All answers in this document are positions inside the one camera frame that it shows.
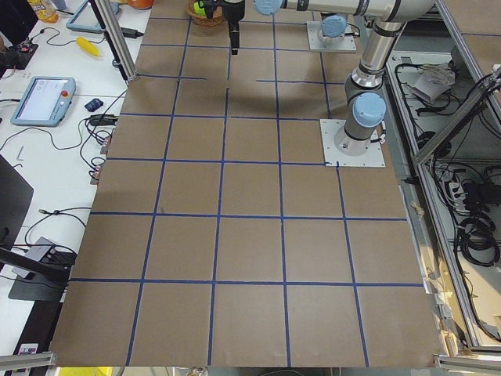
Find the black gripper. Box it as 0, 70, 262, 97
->
222, 0, 246, 56
202, 0, 222, 20

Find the green apple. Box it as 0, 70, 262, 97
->
193, 1, 206, 18

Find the wicker basket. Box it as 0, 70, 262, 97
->
185, 0, 232, 27

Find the orange round object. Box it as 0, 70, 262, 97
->
127, 0, 154, 10

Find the blue teach pendant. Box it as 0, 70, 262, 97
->
66, 1, 102, 34
11, 76, 76, 127

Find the yellow toy corn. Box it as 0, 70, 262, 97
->
75, 37, 101, 57

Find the dark checkered pouch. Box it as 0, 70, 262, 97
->
85, 98, 103, 112

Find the grey usb hub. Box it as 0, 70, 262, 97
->
13, 237, 77, 281

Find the black monitor stand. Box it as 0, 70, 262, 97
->
1, 158, 69, 302

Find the aluminium frame post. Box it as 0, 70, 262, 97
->
90, 0, 137, 82

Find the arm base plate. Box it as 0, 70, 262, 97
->
306, 19, 357, 53
319, 119, 386, 168

